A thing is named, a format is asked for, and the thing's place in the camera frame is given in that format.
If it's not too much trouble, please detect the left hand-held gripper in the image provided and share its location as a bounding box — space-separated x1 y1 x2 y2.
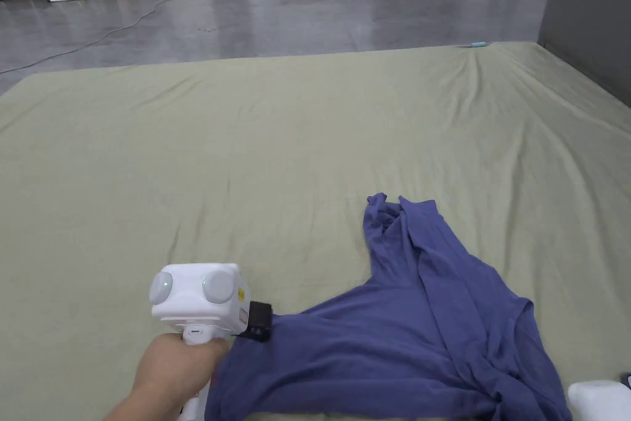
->
150 262 274 421

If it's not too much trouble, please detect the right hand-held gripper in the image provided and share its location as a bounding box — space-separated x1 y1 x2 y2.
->
568 372 631 421

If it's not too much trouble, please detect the dark blue shirt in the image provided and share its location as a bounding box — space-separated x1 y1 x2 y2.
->
204 192 574 421

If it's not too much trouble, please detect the person's left forearm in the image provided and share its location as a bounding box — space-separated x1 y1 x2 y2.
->
102 388 173 421

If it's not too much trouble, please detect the person's left hand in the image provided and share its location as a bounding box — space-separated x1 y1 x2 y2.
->
132 332 232 404

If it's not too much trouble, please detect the bed with pale green sheet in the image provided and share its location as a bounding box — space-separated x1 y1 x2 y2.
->
0 41 631 421

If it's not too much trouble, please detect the cable on floor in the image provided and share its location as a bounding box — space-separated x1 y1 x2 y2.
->
0 0 237 74

